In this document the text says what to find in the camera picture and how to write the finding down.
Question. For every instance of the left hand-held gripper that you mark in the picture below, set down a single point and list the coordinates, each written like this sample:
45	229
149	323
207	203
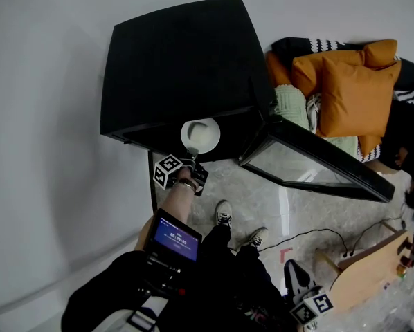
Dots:
167	171

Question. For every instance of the person's left beige shoe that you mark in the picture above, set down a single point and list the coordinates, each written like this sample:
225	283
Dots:
224	213

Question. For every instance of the red tape mark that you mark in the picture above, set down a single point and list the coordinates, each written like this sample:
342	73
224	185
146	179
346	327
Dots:
286	251

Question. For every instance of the light wooden table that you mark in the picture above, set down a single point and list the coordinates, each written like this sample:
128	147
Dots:
366	275

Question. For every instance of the pale green knit blanket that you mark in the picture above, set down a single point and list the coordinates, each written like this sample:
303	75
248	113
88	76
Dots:
290	106

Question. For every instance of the orange cushions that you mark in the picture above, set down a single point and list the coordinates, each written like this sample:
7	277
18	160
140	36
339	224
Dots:
317	43

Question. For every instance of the person's left forearm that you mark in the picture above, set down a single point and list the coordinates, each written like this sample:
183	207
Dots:
179	204

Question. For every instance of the person's beige shoe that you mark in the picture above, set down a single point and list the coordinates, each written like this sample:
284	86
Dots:
259	236
224	213

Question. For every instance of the small black monitor screen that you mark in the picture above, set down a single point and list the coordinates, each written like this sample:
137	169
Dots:
176	237

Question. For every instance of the person's left hand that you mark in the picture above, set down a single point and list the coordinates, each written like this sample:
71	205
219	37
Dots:
186	175

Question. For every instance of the black cabinet with glass door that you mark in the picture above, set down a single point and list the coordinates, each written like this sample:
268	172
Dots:
179	67

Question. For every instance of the person's black shirt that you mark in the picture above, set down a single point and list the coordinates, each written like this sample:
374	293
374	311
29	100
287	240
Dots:
106	289

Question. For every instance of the glass door with black frame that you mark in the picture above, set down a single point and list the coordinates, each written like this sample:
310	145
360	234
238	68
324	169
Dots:
331	157

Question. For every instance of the person's black trousers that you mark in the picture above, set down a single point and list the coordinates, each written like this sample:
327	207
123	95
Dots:
221	247

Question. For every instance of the black baseboard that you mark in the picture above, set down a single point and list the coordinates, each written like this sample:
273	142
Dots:
153	201

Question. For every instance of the white round plate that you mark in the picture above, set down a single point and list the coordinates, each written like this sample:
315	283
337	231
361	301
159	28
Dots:
210	140

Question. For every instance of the grey chest harness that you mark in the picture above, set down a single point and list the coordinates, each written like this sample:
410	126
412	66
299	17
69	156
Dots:
144	310

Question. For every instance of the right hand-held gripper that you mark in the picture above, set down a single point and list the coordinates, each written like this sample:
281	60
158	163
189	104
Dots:
312	310

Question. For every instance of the person's right beige shoe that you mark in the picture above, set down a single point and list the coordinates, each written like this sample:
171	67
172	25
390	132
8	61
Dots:
259	236

